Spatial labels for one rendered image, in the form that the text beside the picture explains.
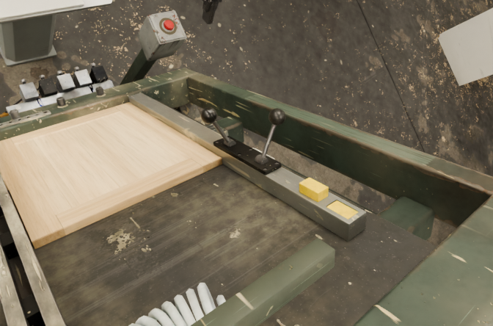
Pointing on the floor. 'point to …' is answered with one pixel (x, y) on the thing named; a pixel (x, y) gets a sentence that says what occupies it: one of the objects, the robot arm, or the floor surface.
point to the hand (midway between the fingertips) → (209, 9)
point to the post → (138, 68)
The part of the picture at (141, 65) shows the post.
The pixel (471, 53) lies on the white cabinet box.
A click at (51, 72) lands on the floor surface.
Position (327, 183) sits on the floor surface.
